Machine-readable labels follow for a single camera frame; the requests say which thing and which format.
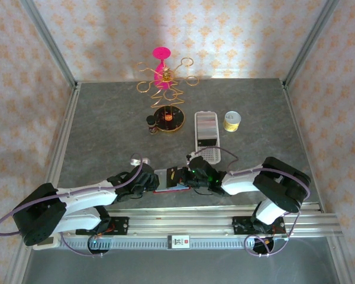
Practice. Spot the red card holder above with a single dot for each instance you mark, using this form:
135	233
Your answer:
162	180

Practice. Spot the black credit card yellow print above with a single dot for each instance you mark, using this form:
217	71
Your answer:
170	171

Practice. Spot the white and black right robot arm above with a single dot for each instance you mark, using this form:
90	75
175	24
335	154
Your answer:
239	183

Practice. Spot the white perforated card tray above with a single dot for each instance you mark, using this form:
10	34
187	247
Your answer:
208	155

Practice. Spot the dark credit card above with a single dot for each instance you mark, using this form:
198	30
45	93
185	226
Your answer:
207	143

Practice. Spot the stack of silver cards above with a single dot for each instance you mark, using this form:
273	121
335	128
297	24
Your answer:
207	125

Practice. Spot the small dark bottle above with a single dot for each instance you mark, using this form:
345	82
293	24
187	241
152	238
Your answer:
151	125

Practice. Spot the yellow tin can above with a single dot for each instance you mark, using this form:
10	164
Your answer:
232	124

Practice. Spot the white label tag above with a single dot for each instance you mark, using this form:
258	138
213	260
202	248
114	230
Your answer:
179	242

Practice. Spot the white digital thermometer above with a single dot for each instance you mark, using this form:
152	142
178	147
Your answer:
54	244

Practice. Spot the pink wine glass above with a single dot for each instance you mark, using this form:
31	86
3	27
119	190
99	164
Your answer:
161	53

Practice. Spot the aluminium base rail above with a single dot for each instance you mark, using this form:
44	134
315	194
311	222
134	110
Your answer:
180	220

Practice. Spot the aluminium table edge rail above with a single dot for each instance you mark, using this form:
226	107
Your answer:
67	118
293	118

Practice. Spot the aluminium frame post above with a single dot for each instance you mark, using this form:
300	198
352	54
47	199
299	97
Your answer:
50	41
310	41

